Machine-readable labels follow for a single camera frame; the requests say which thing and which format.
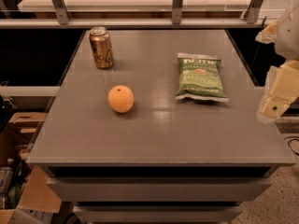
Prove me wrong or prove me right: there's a clear plastic bottle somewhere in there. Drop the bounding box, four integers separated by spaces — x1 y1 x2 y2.
0 158 14 195

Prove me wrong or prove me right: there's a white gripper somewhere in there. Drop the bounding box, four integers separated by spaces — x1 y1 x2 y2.
255 0 299 123

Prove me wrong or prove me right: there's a metal railing frame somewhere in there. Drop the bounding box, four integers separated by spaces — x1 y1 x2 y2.
0 0 292 29

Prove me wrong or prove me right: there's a gold soda can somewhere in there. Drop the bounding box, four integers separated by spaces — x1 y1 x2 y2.
89 26 113 69

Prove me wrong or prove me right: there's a green jalapeno chips bag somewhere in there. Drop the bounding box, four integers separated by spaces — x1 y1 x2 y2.
176 53 229 103

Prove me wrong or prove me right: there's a black floor cable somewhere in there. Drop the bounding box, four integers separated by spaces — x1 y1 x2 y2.
283 135 299 157

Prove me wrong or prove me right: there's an orange fruit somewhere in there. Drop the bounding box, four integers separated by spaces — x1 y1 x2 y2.
108 85 135 113

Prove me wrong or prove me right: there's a brown cardboard box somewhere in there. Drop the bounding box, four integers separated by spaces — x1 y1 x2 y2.
0 112 62 224

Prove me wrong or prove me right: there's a grey drawer cabinet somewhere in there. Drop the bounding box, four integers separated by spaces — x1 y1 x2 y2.
28 30 294 223

